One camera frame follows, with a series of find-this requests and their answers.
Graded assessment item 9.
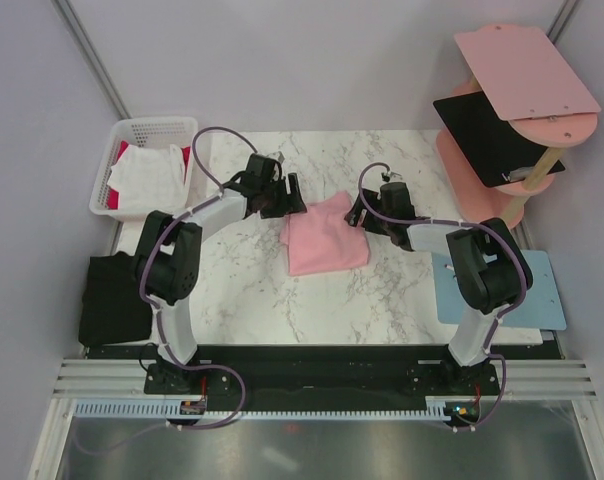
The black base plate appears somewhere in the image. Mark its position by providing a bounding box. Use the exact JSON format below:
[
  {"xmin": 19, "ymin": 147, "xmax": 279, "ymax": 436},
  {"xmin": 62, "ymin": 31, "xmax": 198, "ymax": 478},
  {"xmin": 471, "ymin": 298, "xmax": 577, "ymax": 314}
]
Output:
[{"xmin": 84, "ymin": 343, "xmax": 503, "ymax": 414}]

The pink t shirt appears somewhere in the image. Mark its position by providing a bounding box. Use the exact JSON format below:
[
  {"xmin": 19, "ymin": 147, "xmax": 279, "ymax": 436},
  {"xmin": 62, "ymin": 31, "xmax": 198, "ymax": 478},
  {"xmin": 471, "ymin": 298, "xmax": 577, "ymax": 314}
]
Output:
[{"xmin": 279, "ymin": 191, "xmax": 370, "ymax": 276}]

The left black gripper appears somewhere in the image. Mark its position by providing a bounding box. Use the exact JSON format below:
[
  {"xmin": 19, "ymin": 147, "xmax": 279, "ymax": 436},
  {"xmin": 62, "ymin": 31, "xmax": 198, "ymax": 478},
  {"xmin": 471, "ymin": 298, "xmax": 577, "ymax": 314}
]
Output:
[{"xmin": 261, "ymin": 174, "xmax": 307, "ymax": 220}]

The red t shirt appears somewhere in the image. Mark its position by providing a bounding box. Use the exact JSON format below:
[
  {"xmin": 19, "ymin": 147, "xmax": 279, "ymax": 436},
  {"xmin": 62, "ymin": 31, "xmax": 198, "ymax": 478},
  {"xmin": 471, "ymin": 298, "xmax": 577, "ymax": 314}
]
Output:
[{"xmin": 106, "ymin": 141, "xmax": 192, "ymax": 211}]

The black t shirt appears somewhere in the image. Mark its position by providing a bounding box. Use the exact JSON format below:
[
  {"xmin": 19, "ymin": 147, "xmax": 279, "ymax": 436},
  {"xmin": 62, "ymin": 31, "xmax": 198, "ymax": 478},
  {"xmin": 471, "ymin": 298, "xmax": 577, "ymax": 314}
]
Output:
[{"xmin": 78, "ymin": 252, "xmax": 152, "ymax": 348}]

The white cable duct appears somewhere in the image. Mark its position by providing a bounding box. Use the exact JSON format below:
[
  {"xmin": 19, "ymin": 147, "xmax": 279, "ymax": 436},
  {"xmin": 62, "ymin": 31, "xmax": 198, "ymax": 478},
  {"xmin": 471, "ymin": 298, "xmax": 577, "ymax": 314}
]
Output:
[{"xmin": 74, "ymin": 399, "xmax": 480, "ymax": 421}]

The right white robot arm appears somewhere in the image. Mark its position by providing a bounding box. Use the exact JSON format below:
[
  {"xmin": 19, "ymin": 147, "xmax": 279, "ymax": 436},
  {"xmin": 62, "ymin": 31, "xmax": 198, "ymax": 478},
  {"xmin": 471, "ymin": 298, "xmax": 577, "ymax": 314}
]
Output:
[{"xmin": 344, "ymin": 182, "xmax": 533, "ymax": 394}]

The light blue mat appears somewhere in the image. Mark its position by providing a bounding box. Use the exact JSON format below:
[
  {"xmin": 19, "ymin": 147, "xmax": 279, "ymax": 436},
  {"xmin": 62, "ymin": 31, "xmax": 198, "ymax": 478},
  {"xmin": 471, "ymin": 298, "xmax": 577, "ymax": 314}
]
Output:
[{"xmin": 431, "ymin": 250, "xmax": 567, "ymax": 331}]

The white t shirt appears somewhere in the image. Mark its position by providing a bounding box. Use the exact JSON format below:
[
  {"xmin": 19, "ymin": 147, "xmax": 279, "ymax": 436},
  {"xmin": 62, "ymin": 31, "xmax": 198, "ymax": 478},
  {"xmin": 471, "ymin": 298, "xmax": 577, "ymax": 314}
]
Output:
[{"xmin": 108, "ymin": 142, "xmax": 189, "ymax": 211}]

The pink tiered shelf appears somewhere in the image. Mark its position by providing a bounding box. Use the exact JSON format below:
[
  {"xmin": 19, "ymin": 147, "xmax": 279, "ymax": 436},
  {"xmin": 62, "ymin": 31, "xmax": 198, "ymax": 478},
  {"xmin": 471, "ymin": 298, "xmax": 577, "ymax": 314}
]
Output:
[{"xmin": 436, "ymin": 24, "xmax": 601, "ymax": 227}]

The white plastic basket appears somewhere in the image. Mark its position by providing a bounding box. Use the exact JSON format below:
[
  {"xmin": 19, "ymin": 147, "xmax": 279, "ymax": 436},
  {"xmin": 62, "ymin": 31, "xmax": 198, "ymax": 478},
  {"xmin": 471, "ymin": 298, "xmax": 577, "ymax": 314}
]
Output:
[{"xmin": 89, "ymin": 116, "xmax": 198, "ymax": 222}]

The black board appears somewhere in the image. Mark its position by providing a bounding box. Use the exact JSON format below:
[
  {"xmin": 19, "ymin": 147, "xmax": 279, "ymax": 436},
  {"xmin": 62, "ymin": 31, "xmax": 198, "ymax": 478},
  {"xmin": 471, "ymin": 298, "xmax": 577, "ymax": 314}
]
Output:
[{"xmin": 433, "ymin": 91, "xmax": 547, "ymax": 188}]

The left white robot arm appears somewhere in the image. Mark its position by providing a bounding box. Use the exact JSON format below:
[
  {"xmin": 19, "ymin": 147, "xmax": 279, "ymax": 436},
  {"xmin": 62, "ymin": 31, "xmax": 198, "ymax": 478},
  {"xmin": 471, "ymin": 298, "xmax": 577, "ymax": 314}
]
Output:
[{"xmin": 132, "ymin": 154, "xmax": 307, "ymax": 393}]

